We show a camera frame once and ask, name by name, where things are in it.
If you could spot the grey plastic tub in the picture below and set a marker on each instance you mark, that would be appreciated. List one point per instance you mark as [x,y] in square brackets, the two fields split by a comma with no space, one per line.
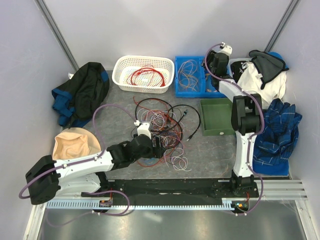
[237,62]

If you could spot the white garment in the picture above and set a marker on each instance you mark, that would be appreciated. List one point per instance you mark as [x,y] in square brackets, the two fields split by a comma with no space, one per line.
[279,83]

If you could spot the green plastic tray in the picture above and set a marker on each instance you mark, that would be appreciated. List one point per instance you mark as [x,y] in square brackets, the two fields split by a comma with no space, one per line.
[216,117]

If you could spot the beige bucket hat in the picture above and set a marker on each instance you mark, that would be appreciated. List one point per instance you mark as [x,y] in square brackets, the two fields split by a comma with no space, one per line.
[75,142]

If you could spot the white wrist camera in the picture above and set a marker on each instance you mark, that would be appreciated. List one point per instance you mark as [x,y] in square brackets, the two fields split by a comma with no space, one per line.
[143,128]
[225,49]

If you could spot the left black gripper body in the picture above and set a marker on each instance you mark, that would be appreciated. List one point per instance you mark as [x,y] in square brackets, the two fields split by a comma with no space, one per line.
[154,151]

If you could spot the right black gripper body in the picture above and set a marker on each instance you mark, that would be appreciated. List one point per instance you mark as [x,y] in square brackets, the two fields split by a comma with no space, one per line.
[210,56]

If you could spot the white perforated plastic basket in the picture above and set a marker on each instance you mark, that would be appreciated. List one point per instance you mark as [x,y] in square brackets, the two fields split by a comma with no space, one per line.
[143,74]

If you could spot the grey black-trimmed cloth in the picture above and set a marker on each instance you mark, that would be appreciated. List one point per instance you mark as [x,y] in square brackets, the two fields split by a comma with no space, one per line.
[267,65]

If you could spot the blue plaid shirt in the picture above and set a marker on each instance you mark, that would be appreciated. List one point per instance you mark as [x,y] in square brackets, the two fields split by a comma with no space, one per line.
[274,146]

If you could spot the black and blue jacket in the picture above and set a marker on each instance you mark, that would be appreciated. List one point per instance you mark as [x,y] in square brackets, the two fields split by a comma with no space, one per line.
[76,100]

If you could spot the blue divided plastic bin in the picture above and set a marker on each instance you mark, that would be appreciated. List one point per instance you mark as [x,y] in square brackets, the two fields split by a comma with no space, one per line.
[192,80]

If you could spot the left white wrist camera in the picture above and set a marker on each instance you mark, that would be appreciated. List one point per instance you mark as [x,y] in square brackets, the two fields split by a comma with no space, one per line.
[143,128]

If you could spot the slotted cable duct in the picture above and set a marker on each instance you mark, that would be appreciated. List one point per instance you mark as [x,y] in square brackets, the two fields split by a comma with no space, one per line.
[141,202]

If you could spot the blue cap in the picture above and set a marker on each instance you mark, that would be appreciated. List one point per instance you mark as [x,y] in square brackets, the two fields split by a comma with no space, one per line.
[277,55]

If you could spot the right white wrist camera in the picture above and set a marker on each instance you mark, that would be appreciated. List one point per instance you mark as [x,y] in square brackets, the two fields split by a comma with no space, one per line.
[225,49]

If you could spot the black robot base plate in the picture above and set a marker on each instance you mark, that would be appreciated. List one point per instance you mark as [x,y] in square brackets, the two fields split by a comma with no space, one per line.
[217,188]

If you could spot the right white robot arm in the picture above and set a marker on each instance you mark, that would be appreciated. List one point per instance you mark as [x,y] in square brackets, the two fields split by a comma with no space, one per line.
[246,116]

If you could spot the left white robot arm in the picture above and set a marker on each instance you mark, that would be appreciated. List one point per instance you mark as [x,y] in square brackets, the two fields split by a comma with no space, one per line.
[85,176]

